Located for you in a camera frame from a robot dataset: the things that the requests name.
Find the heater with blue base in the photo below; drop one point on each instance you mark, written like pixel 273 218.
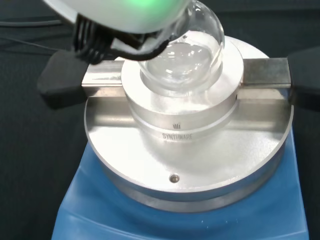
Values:
pixel 190 155

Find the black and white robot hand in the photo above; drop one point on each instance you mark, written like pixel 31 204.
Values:
pixel 120 15

